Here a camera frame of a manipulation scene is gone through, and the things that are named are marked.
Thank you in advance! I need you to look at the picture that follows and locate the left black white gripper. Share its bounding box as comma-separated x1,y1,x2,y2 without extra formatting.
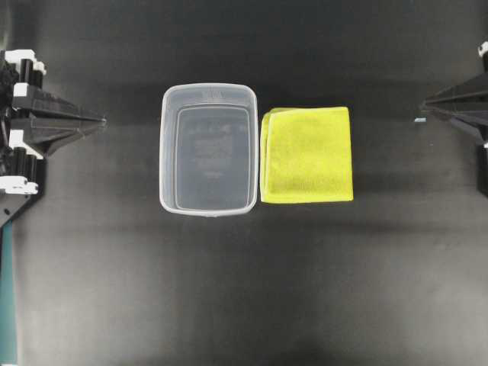
1,50,106,195

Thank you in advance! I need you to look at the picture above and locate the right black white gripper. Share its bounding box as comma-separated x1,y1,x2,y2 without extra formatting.
420,40,487,191

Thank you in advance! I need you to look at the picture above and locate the left teal robot arm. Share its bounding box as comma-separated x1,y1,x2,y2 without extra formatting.
1,49,107,365

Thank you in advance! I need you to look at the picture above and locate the clear plastic container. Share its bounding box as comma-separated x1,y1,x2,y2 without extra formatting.
159,83,259,217

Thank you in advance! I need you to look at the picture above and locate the yellow folded towel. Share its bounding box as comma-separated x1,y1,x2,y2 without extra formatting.
260,107,354,204

